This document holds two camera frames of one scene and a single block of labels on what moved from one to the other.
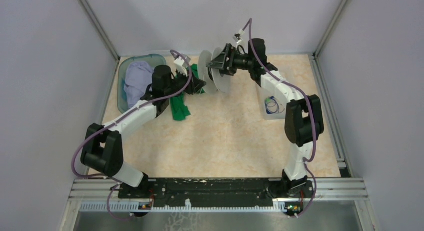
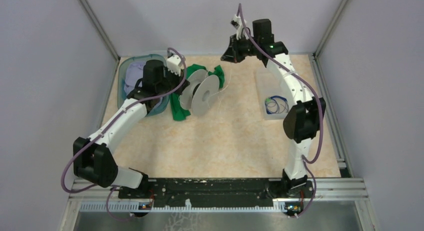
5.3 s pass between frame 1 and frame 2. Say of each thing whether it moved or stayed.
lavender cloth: stayed
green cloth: stayed
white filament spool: moved
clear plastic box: stayed
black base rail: stayed
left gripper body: moved
